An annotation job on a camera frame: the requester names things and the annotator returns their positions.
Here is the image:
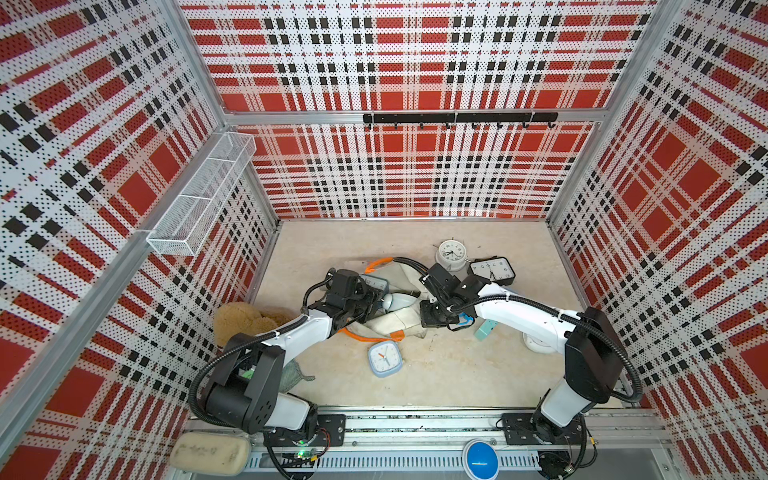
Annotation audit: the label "black and white round clock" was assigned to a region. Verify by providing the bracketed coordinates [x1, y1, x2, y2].
[435, 239, 468, 272]

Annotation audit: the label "teal small clock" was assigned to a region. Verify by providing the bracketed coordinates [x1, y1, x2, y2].
[474, 319, 498, 341]

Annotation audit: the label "beige canvas bag orange handles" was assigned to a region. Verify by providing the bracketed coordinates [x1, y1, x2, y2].
[342, 258, 432, 343]

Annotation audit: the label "black rectangular alarm clock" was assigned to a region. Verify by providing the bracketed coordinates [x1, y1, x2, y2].
[468, 256, 516, 286]

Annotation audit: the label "light blue square alarm clock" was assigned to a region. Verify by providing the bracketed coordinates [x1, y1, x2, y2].
[367, 340, 404, 378]

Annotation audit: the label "white oval clock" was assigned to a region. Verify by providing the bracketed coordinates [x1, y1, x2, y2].
[523, 334, 565, 355]

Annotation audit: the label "blue round twin-bell alarm clock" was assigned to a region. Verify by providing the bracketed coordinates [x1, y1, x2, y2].
[447, 313, 475, 332]

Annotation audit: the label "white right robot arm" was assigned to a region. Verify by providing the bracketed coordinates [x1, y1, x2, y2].
[414, 262, 644, 444]

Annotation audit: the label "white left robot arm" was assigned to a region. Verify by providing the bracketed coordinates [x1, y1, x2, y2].
[188, 269, 387, 441]

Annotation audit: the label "dark blue square alarm clock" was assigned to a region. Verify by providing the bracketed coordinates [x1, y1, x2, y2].
[360, 274, 390, 295]

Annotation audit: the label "white twin-bell small clock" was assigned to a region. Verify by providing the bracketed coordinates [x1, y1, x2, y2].
[382, 292, 419, 313]

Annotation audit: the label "brown teddy bear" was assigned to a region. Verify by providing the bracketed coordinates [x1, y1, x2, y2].
[213, 302, 295, 349]

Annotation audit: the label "blue round button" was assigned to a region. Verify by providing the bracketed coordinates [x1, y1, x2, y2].
[461, 439, 500, 480]

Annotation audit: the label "beige sponge block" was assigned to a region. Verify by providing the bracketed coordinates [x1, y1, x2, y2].
[169, 432, 251, 477]

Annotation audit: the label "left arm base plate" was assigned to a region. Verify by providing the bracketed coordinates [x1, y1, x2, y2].
[264, 414, 347, 448]

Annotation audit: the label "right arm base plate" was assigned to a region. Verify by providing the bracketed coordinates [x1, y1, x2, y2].
[500, 412, 586, 445]

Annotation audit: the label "white wire mesh basket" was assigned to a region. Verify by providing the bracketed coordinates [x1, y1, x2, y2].
[147, 132, 255, 257]

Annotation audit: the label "black hook rail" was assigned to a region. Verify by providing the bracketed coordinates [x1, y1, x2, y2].
[362, 112, 559, 127]

